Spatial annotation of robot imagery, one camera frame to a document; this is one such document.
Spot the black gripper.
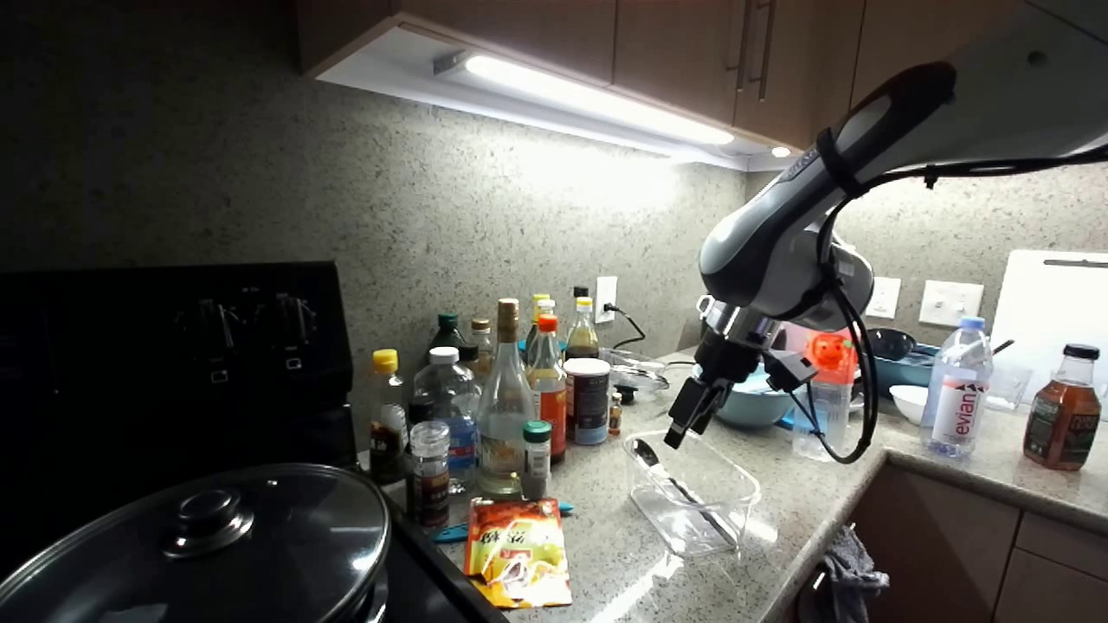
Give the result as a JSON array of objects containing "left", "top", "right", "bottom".
[{"left": 660, "top": 334, "right": 766, "bottom": 452}]

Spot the clear glass cup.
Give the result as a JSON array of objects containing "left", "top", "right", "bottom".
[{"left": 623, "top": 425, "right": 766, "bottom": 560}]

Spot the light blue bowl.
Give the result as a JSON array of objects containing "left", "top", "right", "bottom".
[{"left": 714, "top": 372, "right": 798, "bottom": 433}]

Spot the white bowl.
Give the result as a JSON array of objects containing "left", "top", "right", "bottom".
[{"left": 886, "top": 380, "right": 935, "bottom": 431}]

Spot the dark blue bowl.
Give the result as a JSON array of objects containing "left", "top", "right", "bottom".
[{"left": 869, "top": 327, "right": 944, "bottom": 394}]

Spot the dark jar white lid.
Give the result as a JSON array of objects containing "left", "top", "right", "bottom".
[{"left": 560, "top": 357, "right": 617, "bottom": 452}]

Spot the yellow oil bottle black cap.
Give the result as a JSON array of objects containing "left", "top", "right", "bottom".
[{"left": 560, "top": 284, "right": 605, "bottom": 363}]

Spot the red cap sauce bottle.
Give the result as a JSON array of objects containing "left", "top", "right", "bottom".
[{"left": 527, "top": 312, "right": 576, "bottom": 463}]

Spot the orange drink bottle white cap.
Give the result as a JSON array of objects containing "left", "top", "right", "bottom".
[{"left": 792, "top": 327, "right": 864, "bottom": 469}]

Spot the small jar green cap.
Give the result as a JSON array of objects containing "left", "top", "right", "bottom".
[{"left": 520, "top": 419, "right": 556, "bottom": 501}]

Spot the tall glass bottle brown cap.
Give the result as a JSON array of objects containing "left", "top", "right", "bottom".
[{"left": 476, "top": 296, "right": 541, "bottom": 499}]

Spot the grey hanging towel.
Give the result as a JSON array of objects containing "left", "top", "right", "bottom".
[{"left": 792, "top": 522, "right": 893, "bottom": 623}]

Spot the yellow seasoning packet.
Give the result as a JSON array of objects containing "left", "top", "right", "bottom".
[{"left": 459, "top": 494, "right": 577, "bottom": 613}]

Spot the clear bottle white cap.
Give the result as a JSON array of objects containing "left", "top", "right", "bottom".
[{"left": 411, "top": 343, "right": 483, "bottom": 491}]

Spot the clear water bottle red label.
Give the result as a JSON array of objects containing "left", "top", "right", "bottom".
[{"left": 922, "top": 316, "right": 997, "bottom": 463}]

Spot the small spice jar white lid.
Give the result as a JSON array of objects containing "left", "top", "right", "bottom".
[{"left": 406, "top": 419, "right": 457, "bottom": 529}]

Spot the dark sauce bottle yellow cap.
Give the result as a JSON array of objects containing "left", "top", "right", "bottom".
[{"left": 368, "top": 348, "right": 411, "bottom": 490}]

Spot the wooden lower cabinet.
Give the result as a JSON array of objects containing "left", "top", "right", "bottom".
[{"left": 850, "top": 460, "right": 1108, "bottom": 623}]

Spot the wooden cabinet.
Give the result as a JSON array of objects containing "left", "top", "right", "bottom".
[
  {"left": 850, "top": 460, "right": 1108, "bottom": 623},
  {"left": 289, "top": 0, "right": 1030, "bottom": 152}
]

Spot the under cabinet light strip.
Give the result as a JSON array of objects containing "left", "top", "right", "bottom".
[{"left": 428, "top": 47, "right": 742, "bottom": 152}]

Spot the brown syrup bottle black cap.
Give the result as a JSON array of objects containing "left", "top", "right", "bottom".
[{"left": 1021, "top": 343, "right": 1105, "bottom": 476}]

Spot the wooden upper cabinet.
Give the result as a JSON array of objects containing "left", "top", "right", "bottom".
[{"left": 289, "top": 0, "right": 1030, "bottom": 152}]

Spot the glass pot lid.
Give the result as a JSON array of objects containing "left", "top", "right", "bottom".
[{"left": 0, "top": 460, "right": 394, "bottom": 623}]

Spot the white wall outlet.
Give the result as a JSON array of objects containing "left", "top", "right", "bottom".
[{"left": 593, "top": 273, "right": 623, "bottom": 329}]

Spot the small white wall plate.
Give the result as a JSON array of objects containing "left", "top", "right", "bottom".
[{"left": 864, "top": 273, "right": 908, "bottom": 327}]

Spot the wide white wall plate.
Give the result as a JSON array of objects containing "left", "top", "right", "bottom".
[{"left": 917, "top": 277, "right": 988, "bottom": 334}]

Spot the metal cabinet handle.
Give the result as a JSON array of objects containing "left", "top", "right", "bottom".
[{"left": 735, "top": 0, "right": 778, "bottom": 104}]

